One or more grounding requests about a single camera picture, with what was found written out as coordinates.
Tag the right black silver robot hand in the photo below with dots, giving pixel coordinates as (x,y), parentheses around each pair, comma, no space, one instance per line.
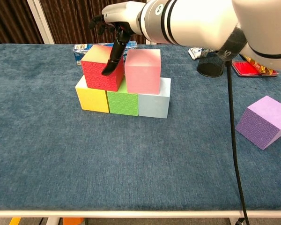
(121,14)

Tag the pink foam cube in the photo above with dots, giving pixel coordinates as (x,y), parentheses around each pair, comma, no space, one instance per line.
(142,75)

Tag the red foam cube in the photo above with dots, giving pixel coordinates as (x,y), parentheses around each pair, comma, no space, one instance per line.
(98,75)

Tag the yellow foam cube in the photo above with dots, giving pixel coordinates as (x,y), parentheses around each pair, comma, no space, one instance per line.
(92,99)

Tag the light blue foam cube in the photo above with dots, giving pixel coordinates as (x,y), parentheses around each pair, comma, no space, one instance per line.
(153,105)

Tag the purple foam cube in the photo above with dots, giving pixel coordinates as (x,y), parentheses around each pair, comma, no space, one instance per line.
(262,124)

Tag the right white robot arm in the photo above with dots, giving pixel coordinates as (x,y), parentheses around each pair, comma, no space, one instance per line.
(201,21)

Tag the green foam cube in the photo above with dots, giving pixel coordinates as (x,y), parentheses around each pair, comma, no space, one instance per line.
(124,103)

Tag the dark brown pleated curtain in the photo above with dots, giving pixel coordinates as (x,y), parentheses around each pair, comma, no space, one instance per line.
(14,18)
(72,21)

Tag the blue cookie package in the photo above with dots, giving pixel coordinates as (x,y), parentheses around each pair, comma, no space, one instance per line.
(80,54)

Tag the white blue toothpaste tube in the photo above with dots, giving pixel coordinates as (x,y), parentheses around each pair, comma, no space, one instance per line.
(195,52)

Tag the black mesh pen cup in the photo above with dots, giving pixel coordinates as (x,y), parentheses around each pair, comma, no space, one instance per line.
(210,68)

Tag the red ink pad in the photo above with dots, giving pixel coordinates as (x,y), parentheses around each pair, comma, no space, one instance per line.
(243,69)

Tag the gold snack package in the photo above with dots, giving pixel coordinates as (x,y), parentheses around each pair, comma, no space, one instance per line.
(262,68)

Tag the orange object under table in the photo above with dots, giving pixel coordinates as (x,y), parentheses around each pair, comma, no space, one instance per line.
(72,221)

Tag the white table leg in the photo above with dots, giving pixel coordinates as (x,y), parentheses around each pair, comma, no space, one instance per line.
(233,221)
(53,221)

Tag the yellow floor tape strip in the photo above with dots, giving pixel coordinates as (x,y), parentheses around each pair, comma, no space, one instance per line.
(15,221)

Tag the white partition post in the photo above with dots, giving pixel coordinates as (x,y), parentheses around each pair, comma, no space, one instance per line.
(41,21)

